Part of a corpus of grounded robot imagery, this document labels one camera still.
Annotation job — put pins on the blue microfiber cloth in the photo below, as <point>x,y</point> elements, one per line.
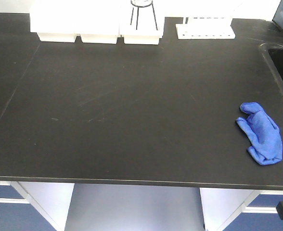
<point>263,133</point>

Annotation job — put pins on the blue right cabinet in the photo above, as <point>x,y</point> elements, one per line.
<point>241,210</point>

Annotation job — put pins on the blue cabinet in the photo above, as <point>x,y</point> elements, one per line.
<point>34,206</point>
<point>241,210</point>

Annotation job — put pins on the white test tube rack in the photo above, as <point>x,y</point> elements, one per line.
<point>205,28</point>

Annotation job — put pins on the white plastic bin right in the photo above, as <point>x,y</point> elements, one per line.
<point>146,33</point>

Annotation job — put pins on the white plastic bin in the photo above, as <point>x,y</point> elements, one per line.
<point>97,24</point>
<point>52,21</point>
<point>146,33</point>

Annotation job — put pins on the white plastic bin middle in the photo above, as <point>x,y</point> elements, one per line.
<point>97,24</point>

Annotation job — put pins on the blue left cabinet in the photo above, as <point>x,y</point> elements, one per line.
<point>34,206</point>

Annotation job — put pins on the white plastic bin left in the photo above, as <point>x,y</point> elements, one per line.
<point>52,21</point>

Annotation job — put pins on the black wire tripod stand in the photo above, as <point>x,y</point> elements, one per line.
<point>143,6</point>

